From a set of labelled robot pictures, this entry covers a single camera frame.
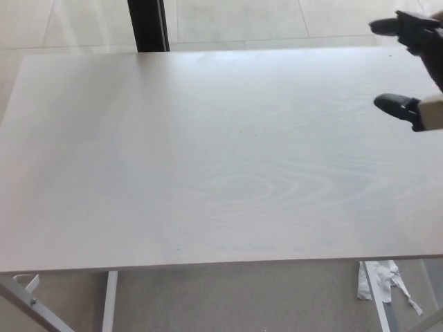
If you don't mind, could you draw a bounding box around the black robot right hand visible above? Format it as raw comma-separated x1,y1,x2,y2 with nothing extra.
368,9,443,133

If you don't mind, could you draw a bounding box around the white torn paper strip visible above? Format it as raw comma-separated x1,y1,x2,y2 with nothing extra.
357,259,424,316

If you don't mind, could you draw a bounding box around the black vertical pillar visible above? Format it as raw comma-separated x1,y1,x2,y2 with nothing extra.
127,0,170,53

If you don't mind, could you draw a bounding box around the white metal table leg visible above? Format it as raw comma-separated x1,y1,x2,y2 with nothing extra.
361,259,390,332
102,270,119,332

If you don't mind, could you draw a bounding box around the grey diagonal table brace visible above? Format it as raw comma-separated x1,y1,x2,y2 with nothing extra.
0,276,75,332

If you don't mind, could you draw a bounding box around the white metal bracket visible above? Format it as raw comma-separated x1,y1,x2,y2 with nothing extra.
12,274,40,295

